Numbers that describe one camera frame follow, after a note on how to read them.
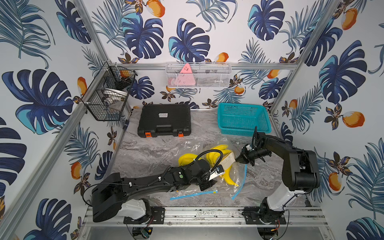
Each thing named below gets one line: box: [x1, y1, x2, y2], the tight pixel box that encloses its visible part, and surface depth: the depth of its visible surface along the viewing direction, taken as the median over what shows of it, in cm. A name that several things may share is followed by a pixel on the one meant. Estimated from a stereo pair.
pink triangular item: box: [177, 63, 196, 86], surface depth 92 cm
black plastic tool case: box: [137, 103, 192, 138], surface depth 109 cm
